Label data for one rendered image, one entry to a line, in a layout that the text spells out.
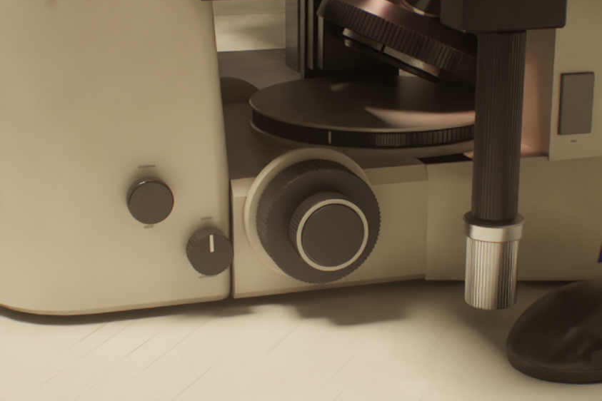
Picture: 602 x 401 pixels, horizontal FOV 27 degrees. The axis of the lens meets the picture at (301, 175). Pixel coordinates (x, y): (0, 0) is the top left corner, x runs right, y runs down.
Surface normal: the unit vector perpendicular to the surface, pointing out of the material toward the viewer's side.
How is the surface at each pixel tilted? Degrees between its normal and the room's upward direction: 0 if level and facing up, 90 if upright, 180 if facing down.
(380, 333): 0
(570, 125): 90
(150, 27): 90
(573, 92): 90
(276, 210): 90
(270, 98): 0
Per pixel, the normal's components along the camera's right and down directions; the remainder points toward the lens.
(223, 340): 0.00, -0.96
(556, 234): 0.06, 0.11
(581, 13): 0.29, 0.26
